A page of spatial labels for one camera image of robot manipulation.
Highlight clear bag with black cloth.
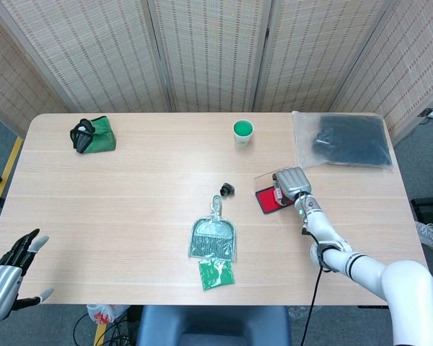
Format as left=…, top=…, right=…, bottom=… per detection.
left=292, top=110, right=395, bottom=172

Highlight red white plastic bag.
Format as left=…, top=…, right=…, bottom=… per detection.
left=86, top=303, right=128, bottom=324

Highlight green pouch with black strap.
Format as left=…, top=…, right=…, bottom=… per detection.
left=69, top=115, right=117, bottom=155

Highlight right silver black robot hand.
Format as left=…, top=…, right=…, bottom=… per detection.
left=272, top=167, right=313, bottom=207

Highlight green white packet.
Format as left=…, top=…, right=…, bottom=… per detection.
left=197, top=258, right=236, bottom=292

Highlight black floor cables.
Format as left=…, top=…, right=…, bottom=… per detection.
left=74, top=310, right=140, bottom=346

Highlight red ink pad case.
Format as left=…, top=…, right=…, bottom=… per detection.
left=253, top=167, right=298, bottom=216

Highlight green paper cup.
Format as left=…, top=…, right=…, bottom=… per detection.
left=232, top=119, right=255, bottom=148

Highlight packaged grey dustpan brush set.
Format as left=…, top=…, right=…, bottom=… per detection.
left=187, top=194, right=239, bottom=262

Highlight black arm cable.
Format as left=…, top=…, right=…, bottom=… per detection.
left=298, top=226, right=342, bottom=346

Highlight woven folding screen panel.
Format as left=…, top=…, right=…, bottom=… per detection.
left=328, top=0, right=433, bottom=146
left=0, top=0, right=175, bottom=114
left=253, top=0, right=398, bottom=114
left=146, top=0, right=276, bottom=114
left=0, top=6, right=70, bottom=138

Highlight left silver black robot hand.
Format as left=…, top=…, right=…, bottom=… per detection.
left=0, top=228, right=55, bottom=324

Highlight blue chair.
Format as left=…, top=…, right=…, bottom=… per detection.
left=135, top=305, right=292, bottom=346

